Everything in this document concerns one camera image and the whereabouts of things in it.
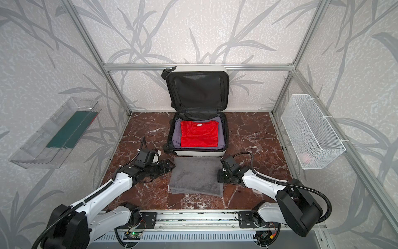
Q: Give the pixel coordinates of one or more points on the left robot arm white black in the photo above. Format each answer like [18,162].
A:
[76,226]

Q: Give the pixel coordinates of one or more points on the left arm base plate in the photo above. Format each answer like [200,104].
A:
[149,219]

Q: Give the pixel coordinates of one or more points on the pink item in basket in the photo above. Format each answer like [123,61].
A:
[305,158]

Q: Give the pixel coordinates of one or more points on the white wire mesh basket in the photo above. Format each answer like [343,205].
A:
[310,131]

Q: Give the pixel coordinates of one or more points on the red t-shirt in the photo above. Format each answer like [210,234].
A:
[199,134]

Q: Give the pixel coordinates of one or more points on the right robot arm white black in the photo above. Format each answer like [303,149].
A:
[297,206]

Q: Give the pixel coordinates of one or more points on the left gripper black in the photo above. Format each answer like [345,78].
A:
[163,166]

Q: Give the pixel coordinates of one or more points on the purple trousers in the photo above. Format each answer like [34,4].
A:
[176,137]

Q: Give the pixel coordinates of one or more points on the green circuit board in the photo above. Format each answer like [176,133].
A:
[132,235]

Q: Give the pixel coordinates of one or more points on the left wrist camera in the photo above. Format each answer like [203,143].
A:
[147,157]

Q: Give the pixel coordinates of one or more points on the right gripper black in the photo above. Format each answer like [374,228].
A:
[225,176]

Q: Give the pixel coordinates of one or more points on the white hard-shell suitcase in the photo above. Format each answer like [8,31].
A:
[197,93]

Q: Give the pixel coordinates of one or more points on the clear plastic wall tray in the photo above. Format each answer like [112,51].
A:
[50,145]

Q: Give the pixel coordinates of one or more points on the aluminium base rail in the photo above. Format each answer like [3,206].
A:
[180,220]

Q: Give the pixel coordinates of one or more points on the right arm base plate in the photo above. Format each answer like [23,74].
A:
[249,219]

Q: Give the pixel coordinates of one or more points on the grey towel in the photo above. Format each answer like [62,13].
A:
[196,175]

